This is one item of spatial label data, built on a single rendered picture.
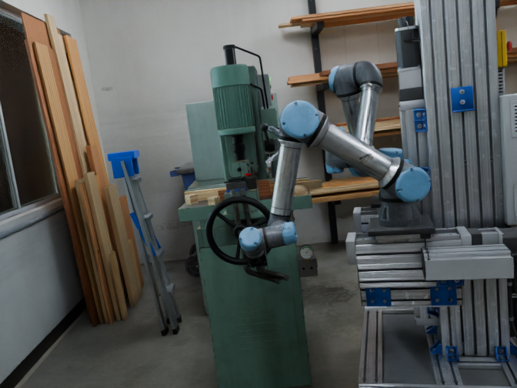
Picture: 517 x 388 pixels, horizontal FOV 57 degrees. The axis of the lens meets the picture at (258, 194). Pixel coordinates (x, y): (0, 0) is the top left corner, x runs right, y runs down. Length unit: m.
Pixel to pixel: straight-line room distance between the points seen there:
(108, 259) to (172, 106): 1.74
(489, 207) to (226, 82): 1.19
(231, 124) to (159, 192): 2.57
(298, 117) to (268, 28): 3.13
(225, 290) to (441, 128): 1.15
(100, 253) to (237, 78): 1.76
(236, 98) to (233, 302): 0.92
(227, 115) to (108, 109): 2.66
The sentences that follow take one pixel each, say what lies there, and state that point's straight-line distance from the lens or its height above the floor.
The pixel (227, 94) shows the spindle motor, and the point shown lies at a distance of 2.17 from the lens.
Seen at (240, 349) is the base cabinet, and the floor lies 0.21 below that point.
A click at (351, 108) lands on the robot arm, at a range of 2.21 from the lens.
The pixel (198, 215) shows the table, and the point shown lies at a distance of 2.15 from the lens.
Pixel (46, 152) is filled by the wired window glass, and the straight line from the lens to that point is 3.75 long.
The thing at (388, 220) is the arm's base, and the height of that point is 0.84.
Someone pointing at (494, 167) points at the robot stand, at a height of 0.97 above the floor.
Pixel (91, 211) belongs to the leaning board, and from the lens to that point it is 3.40.
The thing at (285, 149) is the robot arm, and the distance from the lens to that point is 1.67.
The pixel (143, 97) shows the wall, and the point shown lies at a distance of 4.63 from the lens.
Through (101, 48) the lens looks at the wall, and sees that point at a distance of 4.77.
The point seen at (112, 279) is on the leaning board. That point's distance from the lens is 3.49.
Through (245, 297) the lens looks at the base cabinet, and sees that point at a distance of 2.23.
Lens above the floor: 1.24
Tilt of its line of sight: 9 degrees down
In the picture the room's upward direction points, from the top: 7 degrees counter-clockwise
